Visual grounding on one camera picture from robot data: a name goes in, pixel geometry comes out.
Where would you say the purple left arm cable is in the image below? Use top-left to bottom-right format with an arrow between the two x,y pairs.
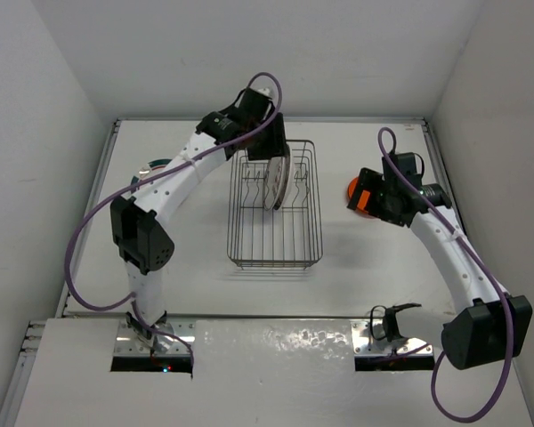
64,72 -> 284,367

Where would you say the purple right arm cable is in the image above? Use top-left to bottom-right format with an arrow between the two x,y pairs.
377,126 -> 515,423

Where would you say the wire dish rack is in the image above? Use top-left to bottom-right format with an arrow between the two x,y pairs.
227,140 -> 323,270

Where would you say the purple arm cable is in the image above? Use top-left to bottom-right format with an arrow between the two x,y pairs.
377,126 -> 515,423
64,72 -> 284,367

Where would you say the metal base plate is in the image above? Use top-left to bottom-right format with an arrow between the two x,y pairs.
113,318 -> 196,358
351,318 -> 434,359

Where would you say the orange plate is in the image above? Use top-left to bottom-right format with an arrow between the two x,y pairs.
346,176 -> 379,218

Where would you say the teal rimmed plate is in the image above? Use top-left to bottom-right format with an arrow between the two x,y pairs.
129,158 -> 171,195

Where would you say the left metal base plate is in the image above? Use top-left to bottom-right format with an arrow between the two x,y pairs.
113,318 -> 196,358

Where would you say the dark rimmed white plate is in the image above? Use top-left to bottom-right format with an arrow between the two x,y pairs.
276,155 -> 295,210

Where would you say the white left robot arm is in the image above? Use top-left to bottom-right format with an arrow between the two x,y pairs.
110,88 -> 283,342

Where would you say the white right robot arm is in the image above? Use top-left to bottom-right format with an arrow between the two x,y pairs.
346,153 -> 532,370

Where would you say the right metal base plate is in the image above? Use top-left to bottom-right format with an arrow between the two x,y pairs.
351,318 -> 434,359

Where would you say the white floral plate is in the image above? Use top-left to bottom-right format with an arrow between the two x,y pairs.
263,157 -> 287,210

